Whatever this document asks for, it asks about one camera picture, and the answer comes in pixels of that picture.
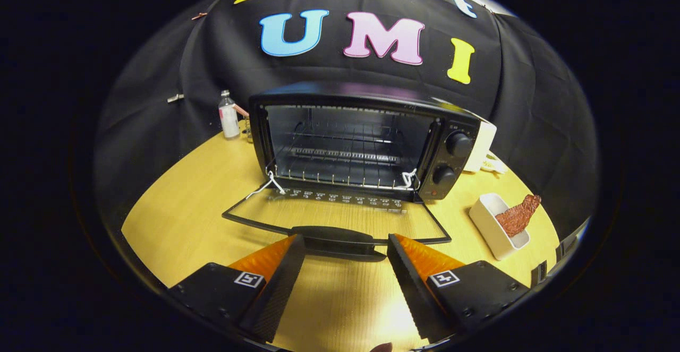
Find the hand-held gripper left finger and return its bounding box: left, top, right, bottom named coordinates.
left=169, top=234, right=307, bottom=344

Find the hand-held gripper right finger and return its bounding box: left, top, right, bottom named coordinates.
left=387, top=234, right=532, bottom=344

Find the brown meat slice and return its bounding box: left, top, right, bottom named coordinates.
left=495, top=194, right=541, bottom=237

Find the black toaster oven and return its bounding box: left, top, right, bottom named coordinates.
left=222, top=81, right=481, bottom=262

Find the white slot toaster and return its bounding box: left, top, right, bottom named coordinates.
left=463, top=121, right=497, bottom=173

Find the white rectangular dish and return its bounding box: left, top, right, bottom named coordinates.
left=469, top=193, right=531, bottom=261

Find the clear plastic bottle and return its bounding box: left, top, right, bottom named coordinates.
left=218, top=90, right=241, bottom=139

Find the black backdrop cloth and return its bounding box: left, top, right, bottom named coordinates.
left=96, top=0, right=600, bottom=236

